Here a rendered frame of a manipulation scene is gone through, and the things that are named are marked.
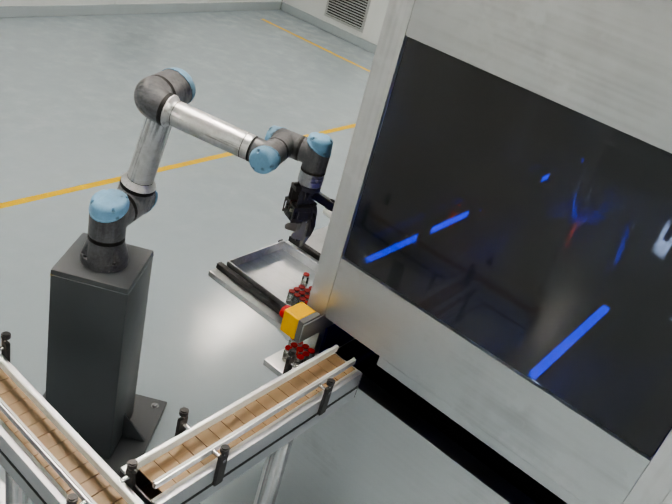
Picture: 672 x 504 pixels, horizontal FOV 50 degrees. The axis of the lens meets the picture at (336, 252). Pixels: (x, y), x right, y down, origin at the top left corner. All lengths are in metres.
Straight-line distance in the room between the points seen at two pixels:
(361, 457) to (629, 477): 0.76
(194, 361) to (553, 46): 2.28
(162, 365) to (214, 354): 0.25
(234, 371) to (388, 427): 1.41
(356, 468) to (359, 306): 0.51
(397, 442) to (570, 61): 1.07
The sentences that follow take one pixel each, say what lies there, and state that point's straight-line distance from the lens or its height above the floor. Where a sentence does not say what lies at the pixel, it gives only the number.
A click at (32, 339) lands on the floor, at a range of 3.35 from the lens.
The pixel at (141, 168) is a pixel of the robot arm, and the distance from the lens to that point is 2.35.
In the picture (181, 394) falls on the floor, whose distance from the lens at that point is 3.13.
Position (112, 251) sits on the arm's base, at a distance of 2.37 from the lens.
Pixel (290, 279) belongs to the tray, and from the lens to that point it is 2.33.
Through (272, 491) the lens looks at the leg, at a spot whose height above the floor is 0.57.
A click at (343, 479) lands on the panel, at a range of 2.20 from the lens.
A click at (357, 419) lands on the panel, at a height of 0.78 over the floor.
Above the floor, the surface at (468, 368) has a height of 1.15.
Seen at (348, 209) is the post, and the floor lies 1.35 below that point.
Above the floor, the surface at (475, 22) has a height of 1.88.
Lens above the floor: 2.16
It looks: 30 degrees down
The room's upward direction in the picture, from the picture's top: 16 degrees clockwise
